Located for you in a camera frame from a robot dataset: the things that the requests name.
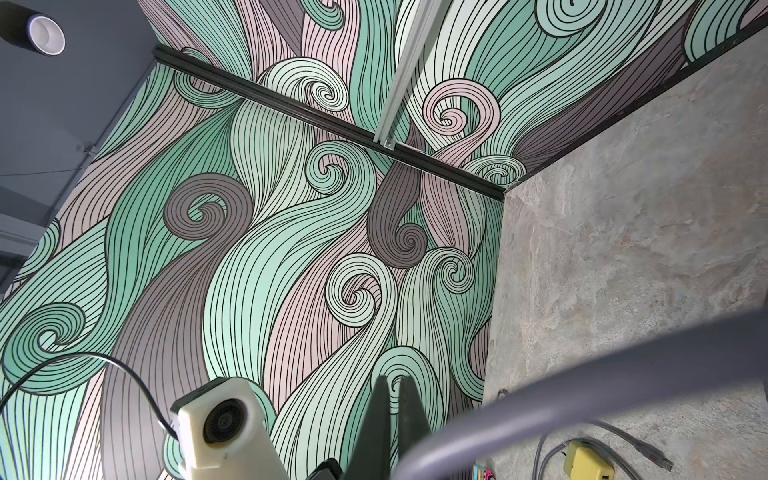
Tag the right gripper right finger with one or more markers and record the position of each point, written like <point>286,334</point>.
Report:
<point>412,421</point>

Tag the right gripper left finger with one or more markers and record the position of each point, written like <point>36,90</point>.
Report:
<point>370,459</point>

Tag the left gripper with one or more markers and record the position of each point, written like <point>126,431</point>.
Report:
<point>327,470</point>

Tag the yellow charger adapter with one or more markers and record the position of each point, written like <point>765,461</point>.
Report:
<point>584,463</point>

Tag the round ceiling spotlight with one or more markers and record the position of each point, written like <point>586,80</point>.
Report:
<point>31,30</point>

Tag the aluminium rail back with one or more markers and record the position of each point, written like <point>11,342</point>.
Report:
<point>425,20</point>

